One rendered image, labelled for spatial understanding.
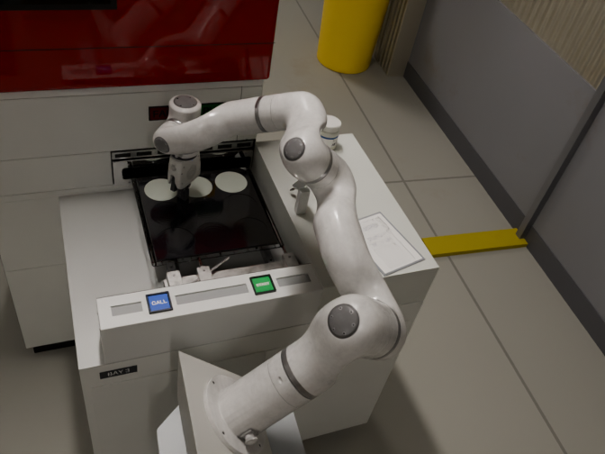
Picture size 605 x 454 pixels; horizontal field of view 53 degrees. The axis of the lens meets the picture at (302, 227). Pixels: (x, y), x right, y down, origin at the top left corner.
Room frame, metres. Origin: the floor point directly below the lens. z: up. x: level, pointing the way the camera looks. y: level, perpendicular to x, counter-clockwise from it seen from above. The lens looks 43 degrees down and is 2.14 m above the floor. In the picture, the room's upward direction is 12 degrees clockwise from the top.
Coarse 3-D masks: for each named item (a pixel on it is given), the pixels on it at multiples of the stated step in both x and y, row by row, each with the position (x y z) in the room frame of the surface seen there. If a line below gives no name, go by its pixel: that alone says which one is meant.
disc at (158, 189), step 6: (156, 180) 1.37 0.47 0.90; (162, 180) 1.38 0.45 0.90; (150, 186) 1.34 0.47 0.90; (156, 186) 1.34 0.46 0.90; (162, 186) 1.35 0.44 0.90; (168, 186) 1.36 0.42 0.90; (150, 192) 1.32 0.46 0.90; (156, 192) 1.32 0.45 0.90; (162, 192) 1.33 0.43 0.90; (168, 192) 1.33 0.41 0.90; (174, 192) 1.34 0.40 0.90; (156, 198) 1.29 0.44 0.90; (162, 198) 1.30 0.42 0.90; (168, 198) 1.31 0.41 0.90
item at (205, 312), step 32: (160, 288) 0.92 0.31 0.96; (192, 288) 0.94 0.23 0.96; (224, 288) 0.97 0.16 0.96; (288, 288) 1.01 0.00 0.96; (320, 288) 1.03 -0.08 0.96; (128, 320) 0.81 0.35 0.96; (160, 320) 0.84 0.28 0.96; (192, 320) 0.87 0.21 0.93; (224, 320) 0.91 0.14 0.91; (256, 320) 0.95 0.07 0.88; (288, 320) 0.99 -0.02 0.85; (128, 352) 0.80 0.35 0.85; (160, 352) 0.83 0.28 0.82
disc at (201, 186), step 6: (198, 180) 1.41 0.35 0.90; (204, 180) 1.42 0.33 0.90; (192, 186) 1.38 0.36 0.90; (198, 186) 1.38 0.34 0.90; (204, 186) 1.39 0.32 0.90; (210, 186) 1.40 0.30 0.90; (192, 192) 1.35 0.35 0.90; (198, 192) 1.36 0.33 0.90; (204, 192) 1.37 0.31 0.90; (210, 192) 1.37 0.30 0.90
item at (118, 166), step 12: (156, 156) 1.43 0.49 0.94; (168, 156) 1.45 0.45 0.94; (204, 156) 1.49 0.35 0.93; (216, 156) 1.51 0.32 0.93; (228, 156) 1.53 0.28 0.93; (240, 156) 1.55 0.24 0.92; (252, 156) 1.57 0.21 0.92; (120, 168) 1.37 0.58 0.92; (204, 168) 1.51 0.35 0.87; (216, 168) 1.52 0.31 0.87; (120, 180) 1.37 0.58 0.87
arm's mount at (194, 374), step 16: (192, 368) 0.71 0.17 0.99; (208, 368) 0.74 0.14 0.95; (192, 384) 0.67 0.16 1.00; (192, 400) 0.63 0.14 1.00; (192, 416) 0.59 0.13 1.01; (192, 432) 0.56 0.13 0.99; (208, 432) 0.58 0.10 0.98; (192, 448) 0.56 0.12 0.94; (208, 448) 0.54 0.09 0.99; (224, 448) 0.57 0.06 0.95
